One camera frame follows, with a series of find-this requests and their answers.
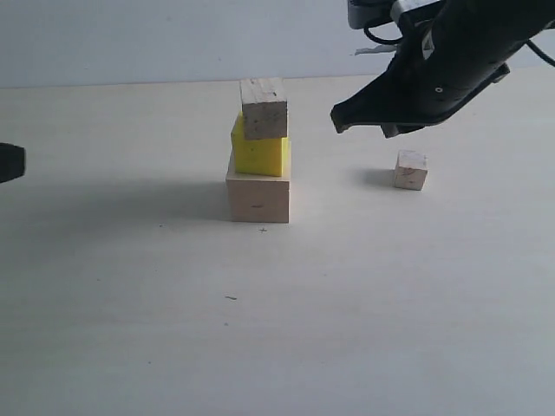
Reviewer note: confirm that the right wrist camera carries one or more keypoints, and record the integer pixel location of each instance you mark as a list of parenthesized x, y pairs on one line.
[(375, 13)]

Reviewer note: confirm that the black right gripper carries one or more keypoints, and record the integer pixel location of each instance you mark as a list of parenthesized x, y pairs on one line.
[(445, 66)]

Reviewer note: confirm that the small wooden cube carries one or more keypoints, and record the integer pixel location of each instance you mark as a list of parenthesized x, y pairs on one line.
[(411, 170)]

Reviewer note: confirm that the medium wooden cube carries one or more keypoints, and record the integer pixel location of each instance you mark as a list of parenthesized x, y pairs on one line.
[(264, 108)]

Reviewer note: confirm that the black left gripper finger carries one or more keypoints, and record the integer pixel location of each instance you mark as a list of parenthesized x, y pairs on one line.
[(12, 162)]

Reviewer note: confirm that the yellow foam cube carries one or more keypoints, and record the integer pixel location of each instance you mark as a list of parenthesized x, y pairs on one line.
[(267, 157)]

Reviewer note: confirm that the large wooden cube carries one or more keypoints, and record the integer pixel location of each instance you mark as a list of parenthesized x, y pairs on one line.
[(259, 198)]

